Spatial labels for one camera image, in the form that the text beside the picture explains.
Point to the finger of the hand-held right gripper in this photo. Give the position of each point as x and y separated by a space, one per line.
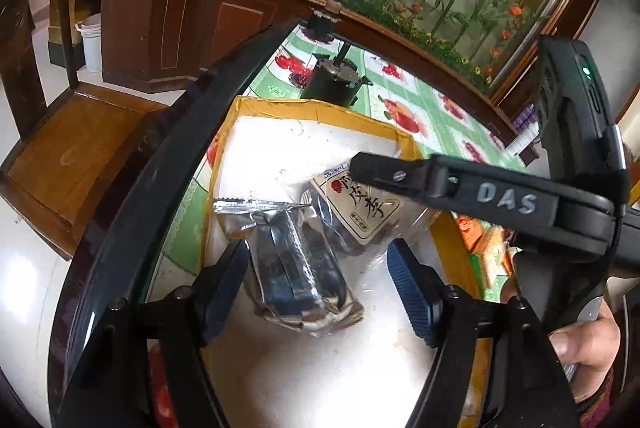
390 175

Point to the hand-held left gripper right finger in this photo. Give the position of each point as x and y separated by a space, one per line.
410 293

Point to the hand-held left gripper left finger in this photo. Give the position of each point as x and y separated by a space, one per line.
227 293

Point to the clear dried plum packet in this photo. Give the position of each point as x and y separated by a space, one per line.
365 213

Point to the silver foil snack packet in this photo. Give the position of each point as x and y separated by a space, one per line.
290 258

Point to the yellow taped cardboard box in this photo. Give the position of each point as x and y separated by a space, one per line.
310 142

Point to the person's right hand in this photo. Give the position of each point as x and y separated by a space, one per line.
590 348

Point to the fruit print tablecloth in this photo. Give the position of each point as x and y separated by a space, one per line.
375 102

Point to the small purple bottle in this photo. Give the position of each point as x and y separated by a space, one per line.
518 118
529 115

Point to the wooden chair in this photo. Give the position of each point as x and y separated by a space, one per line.
75 147

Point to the brown wooden cabinet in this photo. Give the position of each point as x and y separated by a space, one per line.
200 27

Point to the white plastic bucket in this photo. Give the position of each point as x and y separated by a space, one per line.
91 42

